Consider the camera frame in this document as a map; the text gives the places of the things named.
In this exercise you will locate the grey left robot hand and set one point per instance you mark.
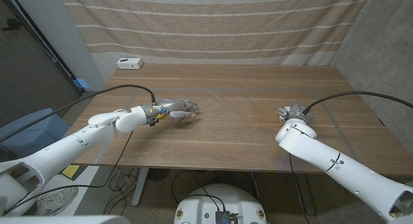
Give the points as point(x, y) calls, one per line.
point(174, 105)

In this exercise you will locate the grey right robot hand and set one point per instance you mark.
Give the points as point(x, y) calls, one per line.
point(295, 109)

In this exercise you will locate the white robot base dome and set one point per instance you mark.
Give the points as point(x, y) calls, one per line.
point(219, 198)

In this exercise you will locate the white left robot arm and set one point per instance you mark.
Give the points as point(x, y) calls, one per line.
point(64, 149)

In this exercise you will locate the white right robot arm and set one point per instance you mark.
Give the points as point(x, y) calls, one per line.
point(322, 153)

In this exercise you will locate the black round floor object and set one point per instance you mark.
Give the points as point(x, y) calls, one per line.
point(158, 174)

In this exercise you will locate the metal table leg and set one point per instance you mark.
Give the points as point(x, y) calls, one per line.
point(305, 195)
point(139, 188)

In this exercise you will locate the beige striped cloth backdrop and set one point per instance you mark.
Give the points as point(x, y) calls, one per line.
point(209, 24)

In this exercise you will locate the small blue plastic object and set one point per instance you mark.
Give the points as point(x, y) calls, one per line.
point(82, 83)

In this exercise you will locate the grey electronics box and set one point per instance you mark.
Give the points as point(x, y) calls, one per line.
point(223, 217)

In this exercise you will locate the yellow flat pad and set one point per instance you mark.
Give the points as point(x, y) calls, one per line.
point(70, 171)

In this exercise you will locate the blue-grey padded seat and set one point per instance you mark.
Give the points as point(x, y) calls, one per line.
point(32, 133)

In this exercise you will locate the white sneaker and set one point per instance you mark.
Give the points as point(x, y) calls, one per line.
point(55, 201)

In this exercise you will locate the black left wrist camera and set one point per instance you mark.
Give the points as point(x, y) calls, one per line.
point(153, 122)

